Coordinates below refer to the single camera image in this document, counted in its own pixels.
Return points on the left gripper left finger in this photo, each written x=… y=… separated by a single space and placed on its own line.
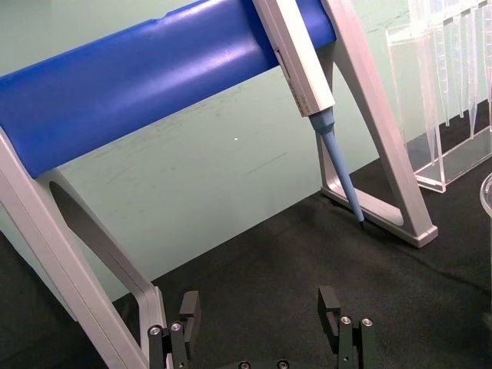
x=190 y=319

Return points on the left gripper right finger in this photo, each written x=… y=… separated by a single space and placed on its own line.
x=330 y=315

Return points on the black table cloth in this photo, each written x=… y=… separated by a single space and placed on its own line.
x=269 y=269

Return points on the clear glass beaker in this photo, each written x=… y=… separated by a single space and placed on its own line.
x=487 y=200

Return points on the blue bar pipette stand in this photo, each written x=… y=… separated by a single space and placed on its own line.
x=115 y=96

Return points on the white and blue pipette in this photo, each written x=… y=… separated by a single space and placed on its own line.
x=300 y=69

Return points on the clear acrylic dropper rack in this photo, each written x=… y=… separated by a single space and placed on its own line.
x=407 y=77

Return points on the long clear plastic dropper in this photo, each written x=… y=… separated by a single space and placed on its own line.
x=442 y=77
x=473 y=96

